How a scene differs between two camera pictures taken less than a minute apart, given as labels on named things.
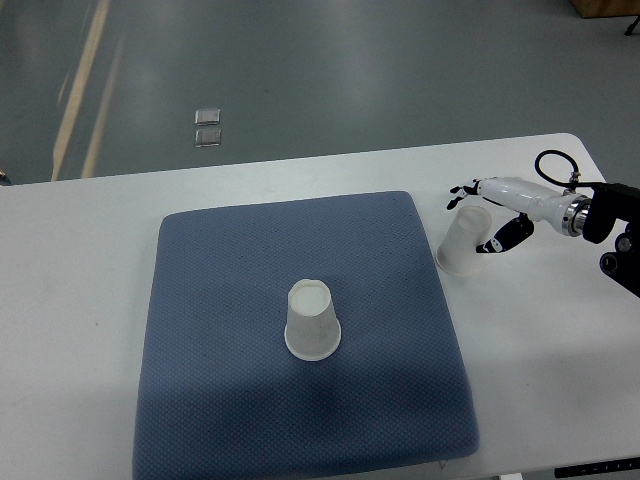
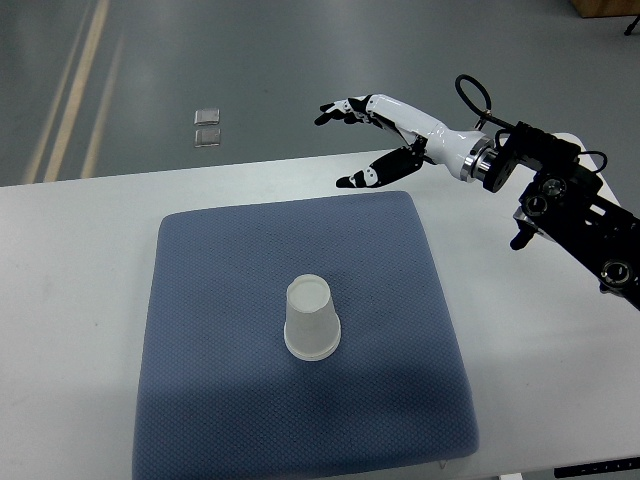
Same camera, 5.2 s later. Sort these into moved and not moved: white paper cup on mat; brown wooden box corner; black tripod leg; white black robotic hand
Moved: white black robotic hand
Not moved: brown wooden box corner; white paper cup on mat; black tripod leg
